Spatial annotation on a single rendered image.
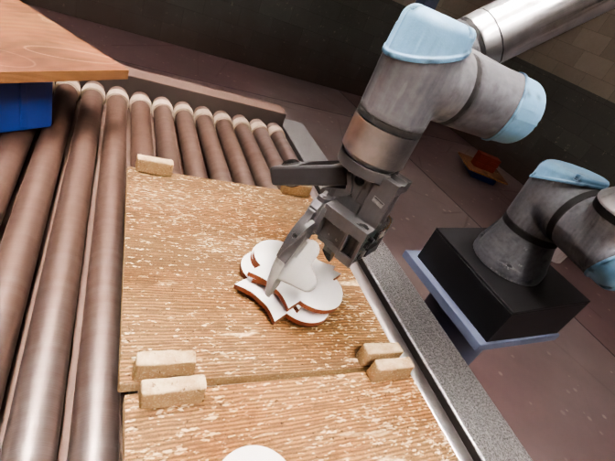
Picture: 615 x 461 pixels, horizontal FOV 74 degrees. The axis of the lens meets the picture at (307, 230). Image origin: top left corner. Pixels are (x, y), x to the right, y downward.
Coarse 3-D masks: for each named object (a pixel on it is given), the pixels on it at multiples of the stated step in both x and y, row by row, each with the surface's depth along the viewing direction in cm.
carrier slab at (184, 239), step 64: (128, 192) 63; (192, 192) 69; (256, 192) 77; (128, 256) 52; (192, 256) 57; (320, 256) 68; (128, 320) 45; (192, 320) 48; (256, 320) 52; (128, 384) 39
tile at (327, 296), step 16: (272, 240) 61; (256, 256) 56; (272, 256) 58; (256, 272) 54; (320, 272) 59; (336, 272) 60; (288, 288) 53; (320, 288) 56; (336, 288) 57; (288, 304) 51; (304, 304) 52; (320, 304) 53; (336, 304) 54
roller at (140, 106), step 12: (132, 96) 97; (144, 96) 96; (132, 108) 92; (144, 108) 91; (132, 120) 88; (144, 120) 87; (132, 132) 84; (144, 132) 83; (132, 144) 80; (144, 144) 79; (132, 156) 76
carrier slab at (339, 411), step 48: (240, 384) 44; (288, 384) 46; (336, 384) 48; (384, 384) 51; (144, 432) 36; (192, 432) 38; (240, 432) 39; (288, 432) 41; (336, 432) 43; (384, 432) 45; (432, 432) 48
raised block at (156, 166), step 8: (136, 160) 67; (144, 160) 67; (152, 160) 67; (160, 160) 68; (168, 160) 69; (136, 168) 67; (144, 168) 68; (152, 168) 68; (160, 168) 69; (168, 168) 69; (168, 176) 70
